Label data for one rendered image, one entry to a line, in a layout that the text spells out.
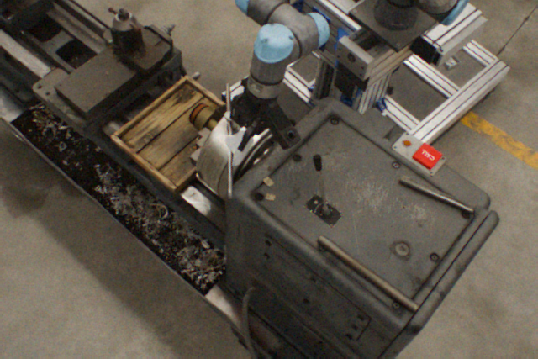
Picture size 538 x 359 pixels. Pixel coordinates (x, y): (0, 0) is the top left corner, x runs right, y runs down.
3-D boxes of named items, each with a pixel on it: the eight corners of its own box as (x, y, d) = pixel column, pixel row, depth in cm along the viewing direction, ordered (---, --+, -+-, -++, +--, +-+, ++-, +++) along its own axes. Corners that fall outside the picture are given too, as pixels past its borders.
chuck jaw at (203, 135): (232, 146, 181) (203, 172, 176) (232, 155, 185) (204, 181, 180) (204, 125, 184) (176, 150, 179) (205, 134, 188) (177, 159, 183)
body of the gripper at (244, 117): (250, 105, 147) (258, 68, 138) (276, 126, 145) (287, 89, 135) (228, 120, 143) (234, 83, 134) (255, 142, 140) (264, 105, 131)
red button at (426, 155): (440, 158, 166) (443, 154, 164) (429, 172, 163) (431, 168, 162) (422, 145, 168) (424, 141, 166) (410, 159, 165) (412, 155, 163)
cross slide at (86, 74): (179, 50, 222) (178, 41, 218) (87, 121, 204) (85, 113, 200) (147, 26, 227) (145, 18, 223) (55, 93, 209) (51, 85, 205)
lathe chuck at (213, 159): (292, 136, 200) (282, 94, 171) (229, 210, 194) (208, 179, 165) (271, 121, 203) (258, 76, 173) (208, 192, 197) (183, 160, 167)
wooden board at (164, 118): (249, 128, 213) (250, 121, 210) (175, 196, 198) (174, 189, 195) (187, 81, 222) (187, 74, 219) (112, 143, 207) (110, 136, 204)
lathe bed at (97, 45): (304, 203, 220) (310, 176, 205) (241, 269, 206) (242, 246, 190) (29, -10, 267) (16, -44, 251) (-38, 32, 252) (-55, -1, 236)
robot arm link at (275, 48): (305, 35, 124) (276, 51, 119) (294, 75, 132) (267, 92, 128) (277, 14, 127) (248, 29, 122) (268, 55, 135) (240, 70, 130)
